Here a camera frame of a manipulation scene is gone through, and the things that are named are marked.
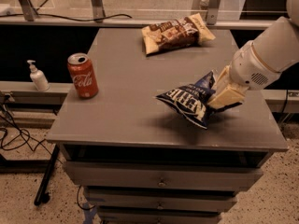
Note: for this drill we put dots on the brown chip bag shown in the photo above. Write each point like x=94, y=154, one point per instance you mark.
x=176, y=34

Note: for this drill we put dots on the red cola can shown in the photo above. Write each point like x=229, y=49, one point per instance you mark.
x=80, y=67

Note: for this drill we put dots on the middle grey drawer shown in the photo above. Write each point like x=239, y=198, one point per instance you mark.
x=185, y=200

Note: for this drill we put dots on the top grey drawer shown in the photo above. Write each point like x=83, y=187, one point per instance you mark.
x=161, y=176

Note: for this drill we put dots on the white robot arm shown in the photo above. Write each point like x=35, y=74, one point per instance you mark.
x=278, y=45

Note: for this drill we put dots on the black stand leg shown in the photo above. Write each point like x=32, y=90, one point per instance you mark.
x=42, y=196

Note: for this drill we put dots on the grey drawer cabinet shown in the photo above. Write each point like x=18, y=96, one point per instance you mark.
x=125, y=123

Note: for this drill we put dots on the bottom grey drawer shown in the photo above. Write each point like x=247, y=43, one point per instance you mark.
x=151, y=216

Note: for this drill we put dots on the white pump bottle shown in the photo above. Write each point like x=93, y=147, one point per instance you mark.
x=38, y=77

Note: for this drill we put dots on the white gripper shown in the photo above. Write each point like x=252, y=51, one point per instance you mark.
x=249, y=65

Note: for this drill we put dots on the grey drawer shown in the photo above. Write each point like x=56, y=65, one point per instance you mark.
x=151, y=216
x=185, y=200
x=161, y=176

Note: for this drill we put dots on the blue Kettle chip bag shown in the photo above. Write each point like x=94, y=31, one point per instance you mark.
x=190, y=101

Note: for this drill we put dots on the metal window frame rail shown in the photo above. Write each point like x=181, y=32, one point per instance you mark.
x=247, y=14

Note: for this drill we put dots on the grey low shelf rail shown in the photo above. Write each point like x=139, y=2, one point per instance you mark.
x=31, y=108

